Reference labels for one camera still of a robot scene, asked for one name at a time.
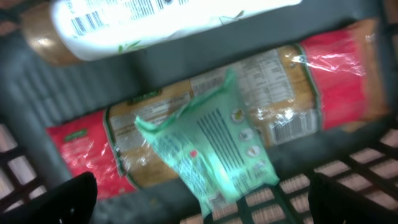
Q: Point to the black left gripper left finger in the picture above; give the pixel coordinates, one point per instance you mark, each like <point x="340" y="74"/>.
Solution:
<point x="70" y="202"/>

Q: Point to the white cream tube gold cap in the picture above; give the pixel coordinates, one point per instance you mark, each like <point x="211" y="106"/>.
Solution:
<point x="70" y="31"/>

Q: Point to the grey plastic shopping basket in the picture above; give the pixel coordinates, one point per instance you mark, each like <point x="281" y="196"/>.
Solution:
<point x="36" y="95"/>

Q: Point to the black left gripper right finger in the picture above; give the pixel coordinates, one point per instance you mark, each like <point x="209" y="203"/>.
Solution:
<point x="333" y="203"/>

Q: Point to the red orange spaghetti pack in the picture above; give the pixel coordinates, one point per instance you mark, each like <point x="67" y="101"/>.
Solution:
<point x="327" y="80"/>

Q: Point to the green teal snack packet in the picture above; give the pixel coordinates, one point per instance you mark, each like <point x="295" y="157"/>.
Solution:
<point x="214" y="147"/>

